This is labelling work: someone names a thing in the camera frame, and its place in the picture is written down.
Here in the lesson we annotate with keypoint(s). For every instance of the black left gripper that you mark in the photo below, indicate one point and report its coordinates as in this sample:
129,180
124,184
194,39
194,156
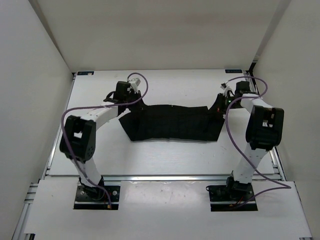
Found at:
136,96

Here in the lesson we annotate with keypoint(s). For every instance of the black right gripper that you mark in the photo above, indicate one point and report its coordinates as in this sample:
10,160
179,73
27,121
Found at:
218,106

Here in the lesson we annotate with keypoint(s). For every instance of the black skirt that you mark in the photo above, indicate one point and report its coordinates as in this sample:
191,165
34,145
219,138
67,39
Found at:
150,122

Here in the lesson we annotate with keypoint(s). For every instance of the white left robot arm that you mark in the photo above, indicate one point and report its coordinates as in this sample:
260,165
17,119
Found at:
78,141

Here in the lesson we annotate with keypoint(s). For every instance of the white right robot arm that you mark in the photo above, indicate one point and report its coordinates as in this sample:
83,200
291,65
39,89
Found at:
263,133

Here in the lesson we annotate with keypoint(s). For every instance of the blue right corner label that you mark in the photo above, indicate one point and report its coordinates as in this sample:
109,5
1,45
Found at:
233,71

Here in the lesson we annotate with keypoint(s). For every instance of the blue corner label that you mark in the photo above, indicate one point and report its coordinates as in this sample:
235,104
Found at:
85,73
233,71

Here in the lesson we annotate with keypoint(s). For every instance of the blue left corner label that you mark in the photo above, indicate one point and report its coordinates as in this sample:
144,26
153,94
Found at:
85,73

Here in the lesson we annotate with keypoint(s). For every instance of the white front cover panel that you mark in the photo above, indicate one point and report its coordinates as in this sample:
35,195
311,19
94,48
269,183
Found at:
163,211

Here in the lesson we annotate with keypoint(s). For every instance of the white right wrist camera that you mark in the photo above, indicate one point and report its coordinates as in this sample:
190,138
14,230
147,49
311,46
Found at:
227,91

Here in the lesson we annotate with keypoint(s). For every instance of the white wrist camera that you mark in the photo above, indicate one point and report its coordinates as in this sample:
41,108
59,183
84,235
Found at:
227,91
134,85

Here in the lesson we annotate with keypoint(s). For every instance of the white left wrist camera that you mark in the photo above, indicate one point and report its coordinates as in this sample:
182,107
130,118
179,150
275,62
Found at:
134,85

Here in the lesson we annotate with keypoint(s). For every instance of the aluminium right side rail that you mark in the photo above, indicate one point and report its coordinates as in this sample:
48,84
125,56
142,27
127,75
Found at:
276,161

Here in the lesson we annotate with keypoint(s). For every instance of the aluminium rail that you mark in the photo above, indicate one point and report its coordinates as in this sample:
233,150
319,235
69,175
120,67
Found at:
164,178
276,161

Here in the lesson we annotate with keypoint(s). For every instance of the aluminium front rail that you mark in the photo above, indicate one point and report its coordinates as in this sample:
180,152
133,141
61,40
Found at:
164,178

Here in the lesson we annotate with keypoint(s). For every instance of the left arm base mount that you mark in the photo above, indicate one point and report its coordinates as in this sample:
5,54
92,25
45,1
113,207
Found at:
89,200

